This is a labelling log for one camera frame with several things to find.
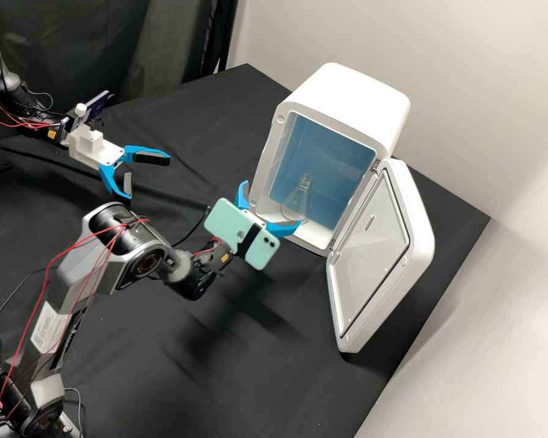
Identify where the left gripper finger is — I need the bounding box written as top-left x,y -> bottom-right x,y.
235,180 -> 253,212

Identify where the black cable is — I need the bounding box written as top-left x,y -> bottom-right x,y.
170,205 -> 211,248

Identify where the right wrist camera phone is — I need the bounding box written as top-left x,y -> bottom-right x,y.
202,196 -> 282,271

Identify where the wrist camera phone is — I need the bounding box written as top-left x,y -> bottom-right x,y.
202,196 -> 282,271
61,90 -> 111,137

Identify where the clear flask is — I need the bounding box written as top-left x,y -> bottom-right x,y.
280,172 -> 314,225

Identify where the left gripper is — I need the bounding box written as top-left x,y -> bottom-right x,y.
66,127 -> 172,201

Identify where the incubator door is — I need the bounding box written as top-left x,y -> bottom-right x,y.
326,156 -> 436,355

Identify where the white incubator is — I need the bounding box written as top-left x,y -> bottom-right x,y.
247,62 -> 412,257

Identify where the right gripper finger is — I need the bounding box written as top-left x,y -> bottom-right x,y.
264,218 -> 303,238

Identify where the left wrist camera phone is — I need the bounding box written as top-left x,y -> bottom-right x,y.
61,90 -> 111,137

